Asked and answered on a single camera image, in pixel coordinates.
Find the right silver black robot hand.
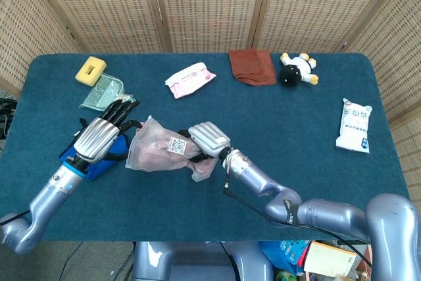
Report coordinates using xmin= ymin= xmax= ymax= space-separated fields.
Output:
xmin=179 ymin=121 xmax=232 ymax=163

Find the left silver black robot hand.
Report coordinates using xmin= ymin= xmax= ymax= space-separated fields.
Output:
xmin=72 ymin=99 xmax=143 ymax=163

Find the clear plastic bag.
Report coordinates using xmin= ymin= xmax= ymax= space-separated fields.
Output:
xmin=126 ymin=115 xmax=218 ymax=182

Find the pink floral garment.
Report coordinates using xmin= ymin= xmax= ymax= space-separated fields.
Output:
xmin=131 ymin=126 xmax=216 ymax=180

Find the blue fabric pouch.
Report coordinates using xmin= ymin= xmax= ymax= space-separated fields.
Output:
xmin=58 ymin=118 xmax=131 ymax=182

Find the green comb in clear pack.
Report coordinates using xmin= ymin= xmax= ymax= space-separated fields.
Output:
xmin=79 ymin=74 xmax=138 ymax=111

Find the pink wet wipes pack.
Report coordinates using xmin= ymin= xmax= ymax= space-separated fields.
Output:
xmin=164 ymin=62 xmax=217 ymax=99

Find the yellow sponge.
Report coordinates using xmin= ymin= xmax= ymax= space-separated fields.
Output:
xmin=74 ymin=56 xmax=108 ymax=84

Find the blue carpet table cover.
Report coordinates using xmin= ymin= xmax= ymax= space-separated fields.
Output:
xmin=0 ymin=52 xmax=410 ymax=242

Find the brown folded cloth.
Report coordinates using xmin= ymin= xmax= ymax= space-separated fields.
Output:
xmin=228 ymin=47 xmax=277 ymax=86

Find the black white plush toy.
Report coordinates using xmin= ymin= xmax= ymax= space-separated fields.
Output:
xmin=279 ymin=52 xmax=320 ymax=87

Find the blue-grey robot torso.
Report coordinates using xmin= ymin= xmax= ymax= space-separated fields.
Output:
xmin=131 ymin=240 xmax=274 ymax=281

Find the woven bamboo folding screen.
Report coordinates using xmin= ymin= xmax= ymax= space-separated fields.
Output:
xmin=0 ymin=0 xmax=421 ymax=206

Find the white pouch with blue print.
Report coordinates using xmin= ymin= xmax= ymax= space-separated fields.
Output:
xmin=335 ymin=97 xmax=373 ymax=154

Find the cream yellow book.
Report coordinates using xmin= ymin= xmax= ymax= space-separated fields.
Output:
xmin=303 ymin=241 xmax=358 ymax=279

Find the pink plastic crate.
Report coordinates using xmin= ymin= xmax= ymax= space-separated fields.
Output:
xmin=355 ymin=253 xmax=372 ymax=281

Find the black floor cable bundle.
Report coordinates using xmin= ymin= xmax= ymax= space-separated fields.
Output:
xmin=0 ymin=97 xmax=18 ymax=140

